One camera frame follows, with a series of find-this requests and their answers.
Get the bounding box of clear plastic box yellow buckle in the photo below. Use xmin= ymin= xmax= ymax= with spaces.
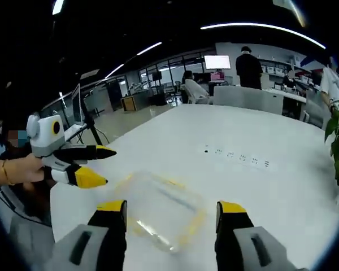
xmin=112 ymin=170 xmax=207 ymax=254

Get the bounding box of person's left hand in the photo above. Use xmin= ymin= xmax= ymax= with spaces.
xmin=15 ymin=154 xmax=45 ymax=185

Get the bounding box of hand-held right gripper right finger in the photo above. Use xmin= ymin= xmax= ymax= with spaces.
xmin=214 ymin=200 xmax=310 ymax=271

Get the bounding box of wooden cabinet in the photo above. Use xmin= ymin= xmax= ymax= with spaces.
xmin=120 ymin=95 xmax=137 ymax=112

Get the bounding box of gold bracelet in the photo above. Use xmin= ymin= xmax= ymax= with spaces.
xmin=1 ymin=159 xmax=15 ymax=186

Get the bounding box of black tripod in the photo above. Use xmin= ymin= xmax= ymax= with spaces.
xmin=80 ymin=98 xmax=110 ymax=145

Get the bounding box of desk monitor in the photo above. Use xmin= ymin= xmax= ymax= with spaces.
xmin=71 ymin=82 xmax=86 ymax=127

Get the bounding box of pink screen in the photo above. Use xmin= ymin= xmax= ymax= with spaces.
xmin=210 ymin=71 xmax=226 ymax=83

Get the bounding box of white display screen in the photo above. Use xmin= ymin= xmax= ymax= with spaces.
xmin=203 ymin=54 xmax=232 ymax=71

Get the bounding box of grey chair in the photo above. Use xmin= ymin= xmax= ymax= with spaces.
xmin=7 ymin=213 xmax=58 ymax=266
xmin=212 ymin=85 xmax=285 ymax=116

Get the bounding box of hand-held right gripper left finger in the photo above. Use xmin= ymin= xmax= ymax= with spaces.
xmin=45 ymin=199 xmax=128 ymax=271

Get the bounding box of long ceiling light strip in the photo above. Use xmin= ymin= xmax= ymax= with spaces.
xmin=199 ymin=22 xmax=327 ymax=50

